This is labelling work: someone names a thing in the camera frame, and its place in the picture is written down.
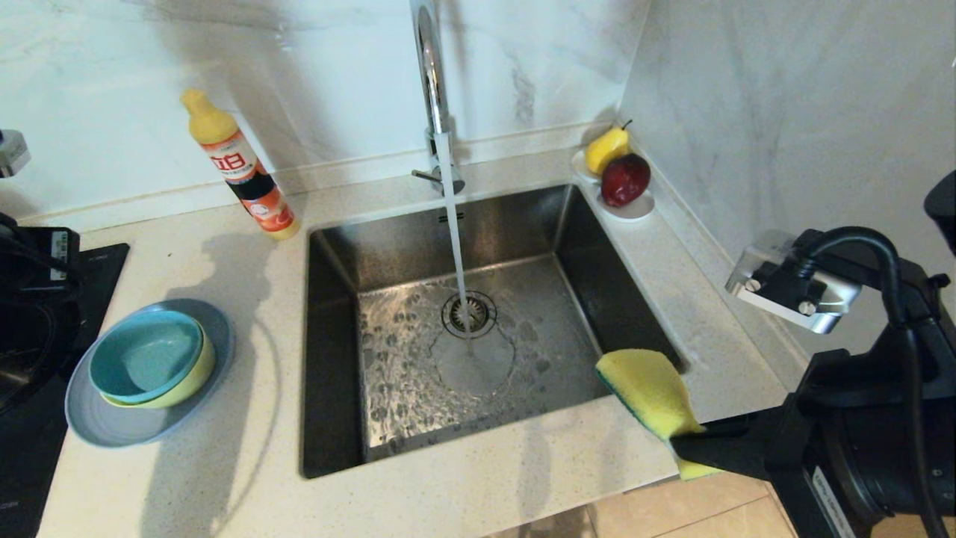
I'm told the yellow sponge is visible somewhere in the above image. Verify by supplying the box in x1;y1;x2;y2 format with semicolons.
595;349;724;481

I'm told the teal bowl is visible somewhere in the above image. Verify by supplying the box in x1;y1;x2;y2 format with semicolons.
88;310;204;405

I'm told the orange dish soap bottle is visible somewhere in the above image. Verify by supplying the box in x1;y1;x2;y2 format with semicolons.
181;88;301;240

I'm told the chrome faucet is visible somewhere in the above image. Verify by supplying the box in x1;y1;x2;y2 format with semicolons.
409;0;466;199

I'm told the metal sink drain strainer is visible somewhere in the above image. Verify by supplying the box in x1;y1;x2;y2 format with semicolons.
441;291;498;340

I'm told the stainless steel sink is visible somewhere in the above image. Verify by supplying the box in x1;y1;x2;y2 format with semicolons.
301;185;684;479

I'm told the light wooden cabinet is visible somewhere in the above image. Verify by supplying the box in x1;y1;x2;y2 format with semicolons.
874;514;931;538

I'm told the black induction cooktop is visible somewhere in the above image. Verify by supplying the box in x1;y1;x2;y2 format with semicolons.
0;243;129;538

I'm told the gray plate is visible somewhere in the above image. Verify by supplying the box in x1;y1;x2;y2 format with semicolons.
64;299;236;448

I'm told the yellow-green bowl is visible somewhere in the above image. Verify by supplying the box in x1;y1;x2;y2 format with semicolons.
101;333;217;409

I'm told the small white fruit dish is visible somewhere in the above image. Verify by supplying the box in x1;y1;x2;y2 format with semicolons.
571;149;656;222

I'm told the dark red apple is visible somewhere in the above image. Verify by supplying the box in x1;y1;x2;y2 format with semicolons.
600;153;651;208

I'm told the yellow pear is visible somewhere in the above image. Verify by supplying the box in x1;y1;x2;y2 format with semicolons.
583;120;632;176

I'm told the running water stream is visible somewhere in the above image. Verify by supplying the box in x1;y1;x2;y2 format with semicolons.
435;134;479;352

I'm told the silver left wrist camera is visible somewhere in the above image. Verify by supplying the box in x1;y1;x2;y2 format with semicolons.
0;129;32;179

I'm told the black camera cable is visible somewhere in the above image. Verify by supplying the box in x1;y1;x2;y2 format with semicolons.
795;226;943;538

